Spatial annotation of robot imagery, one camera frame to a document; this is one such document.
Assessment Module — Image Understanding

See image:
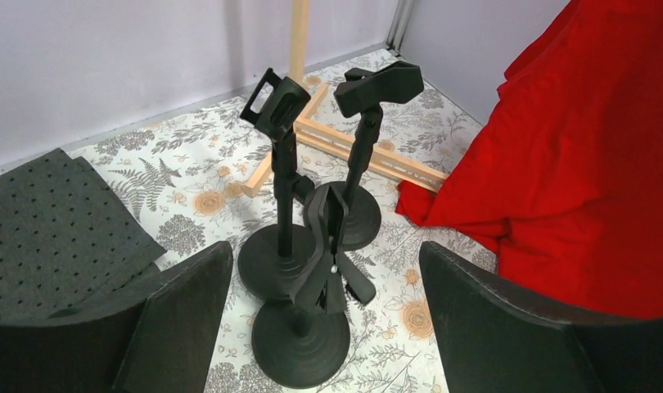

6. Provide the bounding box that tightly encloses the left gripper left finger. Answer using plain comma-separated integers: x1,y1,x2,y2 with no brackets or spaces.
0,241,233,392

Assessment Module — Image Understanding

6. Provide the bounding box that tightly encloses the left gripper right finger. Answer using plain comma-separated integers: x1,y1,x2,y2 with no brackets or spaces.
419,241,663,392

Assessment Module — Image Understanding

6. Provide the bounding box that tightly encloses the black mic stand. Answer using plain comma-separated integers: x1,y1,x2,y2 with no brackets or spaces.
237,68,314,301
328,61,424,251
251,183,377,389

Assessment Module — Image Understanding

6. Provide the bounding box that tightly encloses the dark grey perforated felt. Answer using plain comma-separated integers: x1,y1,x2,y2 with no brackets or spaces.
0,149,165,321

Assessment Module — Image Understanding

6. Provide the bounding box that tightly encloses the red t-shirt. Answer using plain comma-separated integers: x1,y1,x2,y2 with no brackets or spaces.
396,1,663,318

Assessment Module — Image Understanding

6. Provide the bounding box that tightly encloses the wooden clothes rack frame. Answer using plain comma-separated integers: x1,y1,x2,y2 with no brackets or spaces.
243,1,448,197

